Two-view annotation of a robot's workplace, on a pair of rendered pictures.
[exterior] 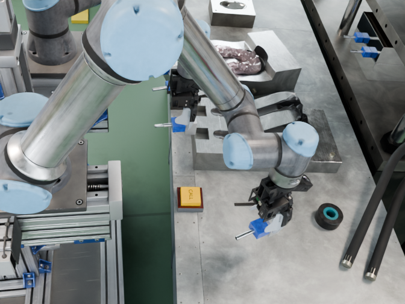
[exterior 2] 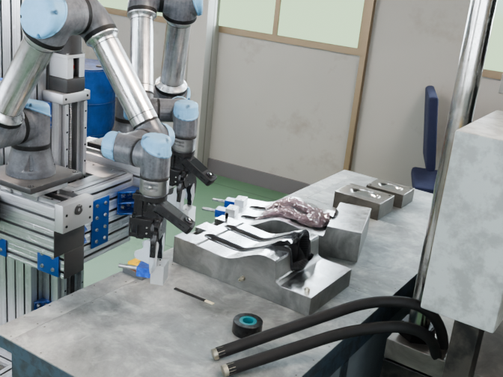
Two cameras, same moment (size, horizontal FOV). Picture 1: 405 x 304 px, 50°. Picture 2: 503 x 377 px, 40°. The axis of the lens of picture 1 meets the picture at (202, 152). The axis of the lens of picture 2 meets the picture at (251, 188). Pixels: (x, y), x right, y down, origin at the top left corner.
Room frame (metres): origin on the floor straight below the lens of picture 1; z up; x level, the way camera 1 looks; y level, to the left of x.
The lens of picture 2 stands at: (-0.37, -1.54, 1.77)
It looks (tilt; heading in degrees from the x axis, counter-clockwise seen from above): 19 degrees down; 44
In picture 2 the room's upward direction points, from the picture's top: 6 degrees clockwise
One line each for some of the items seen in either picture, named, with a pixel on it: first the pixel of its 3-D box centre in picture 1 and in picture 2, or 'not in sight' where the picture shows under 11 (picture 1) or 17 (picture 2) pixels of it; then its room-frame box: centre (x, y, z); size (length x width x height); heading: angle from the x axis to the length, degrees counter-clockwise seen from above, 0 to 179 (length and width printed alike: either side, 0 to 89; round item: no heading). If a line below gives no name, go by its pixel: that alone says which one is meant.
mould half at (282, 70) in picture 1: (228, 67); (296, 220); (1.43, -0.04, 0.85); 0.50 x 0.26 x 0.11; 119
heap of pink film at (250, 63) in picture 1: (230, 59); (296, 209); (1.43, -0.04, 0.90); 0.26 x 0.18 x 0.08; 119
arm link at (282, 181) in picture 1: (287, 172); (153, 186); (0.66, -0.20, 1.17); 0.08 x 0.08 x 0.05
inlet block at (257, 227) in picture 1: (256, 229); (142, 268); (0.65, -0.18, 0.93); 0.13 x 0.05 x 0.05; 127
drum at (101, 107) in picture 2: not in sight; (81, 111); (2.54, 3.22, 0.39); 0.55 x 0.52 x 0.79; 107
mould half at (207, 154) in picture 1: (264, 130); (262, 254); (1.10, -0.20, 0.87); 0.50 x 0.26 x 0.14; 102
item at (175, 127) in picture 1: (175, 124); (174, 211); (0.99, 0.10, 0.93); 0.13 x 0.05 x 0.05; 110
